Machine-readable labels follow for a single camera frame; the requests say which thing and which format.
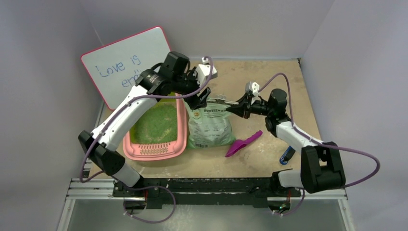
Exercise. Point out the aluminium frame rails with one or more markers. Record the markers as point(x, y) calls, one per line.
point(96, 189)

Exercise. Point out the whiteboard with pink frame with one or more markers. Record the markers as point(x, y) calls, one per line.
point(114, 68)

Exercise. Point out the pink green litter box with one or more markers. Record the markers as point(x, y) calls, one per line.
point(161, 151)

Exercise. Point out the blue black stapler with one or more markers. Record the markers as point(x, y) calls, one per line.
point(287, 155)

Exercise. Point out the green fresh litter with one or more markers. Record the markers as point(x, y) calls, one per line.
point(157, 125)

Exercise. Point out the green litter bag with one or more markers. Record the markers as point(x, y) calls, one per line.
point(209, 126)

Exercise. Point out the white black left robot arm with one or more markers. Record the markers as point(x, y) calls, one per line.
point(170, 79)

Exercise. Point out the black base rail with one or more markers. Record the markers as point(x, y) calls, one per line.
point(260, 192)

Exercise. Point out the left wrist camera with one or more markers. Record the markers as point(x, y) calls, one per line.
point(203, 71)

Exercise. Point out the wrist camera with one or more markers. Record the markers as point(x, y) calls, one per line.
point(252, 88)
point(203, 71)

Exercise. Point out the purple plastic scoop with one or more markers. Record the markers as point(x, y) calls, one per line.
point(240, 144)

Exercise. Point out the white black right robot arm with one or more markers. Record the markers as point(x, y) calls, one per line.
point(321, 166)

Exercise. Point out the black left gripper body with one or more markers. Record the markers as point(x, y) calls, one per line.
point(193, 100)

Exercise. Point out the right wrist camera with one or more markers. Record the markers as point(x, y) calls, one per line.
point(252, 88)

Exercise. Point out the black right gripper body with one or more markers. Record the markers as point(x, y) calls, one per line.
point(248, 105)

